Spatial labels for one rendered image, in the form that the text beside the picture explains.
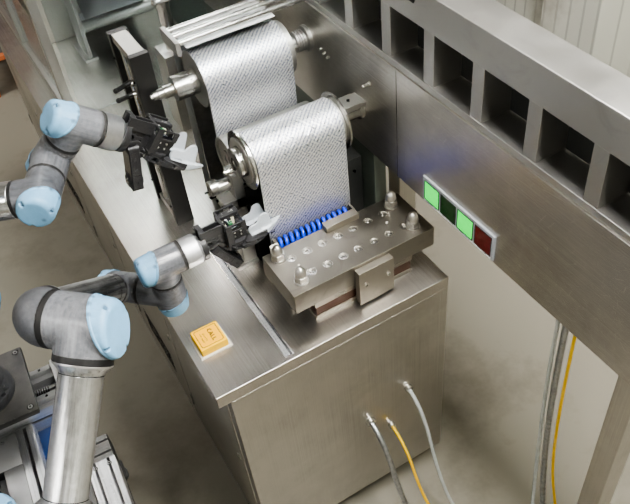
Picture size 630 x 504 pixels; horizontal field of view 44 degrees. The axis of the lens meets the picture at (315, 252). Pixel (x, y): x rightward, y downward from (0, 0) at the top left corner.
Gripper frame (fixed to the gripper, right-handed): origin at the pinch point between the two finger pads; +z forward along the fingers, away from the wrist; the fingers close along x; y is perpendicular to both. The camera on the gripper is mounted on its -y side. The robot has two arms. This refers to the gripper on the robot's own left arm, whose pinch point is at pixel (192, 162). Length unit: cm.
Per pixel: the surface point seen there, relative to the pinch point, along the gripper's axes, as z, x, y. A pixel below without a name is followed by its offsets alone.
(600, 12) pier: 154, 38, 78
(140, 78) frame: -5.8, 26.2, 6.1
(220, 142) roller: 14.8, 14.0, 0.8
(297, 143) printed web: 19.0, -6.3, 14.1
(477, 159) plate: 29, -44, 36
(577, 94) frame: 12, -65, 57
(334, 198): 38.4, -7.2, 3.2
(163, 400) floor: 66, 39, -114
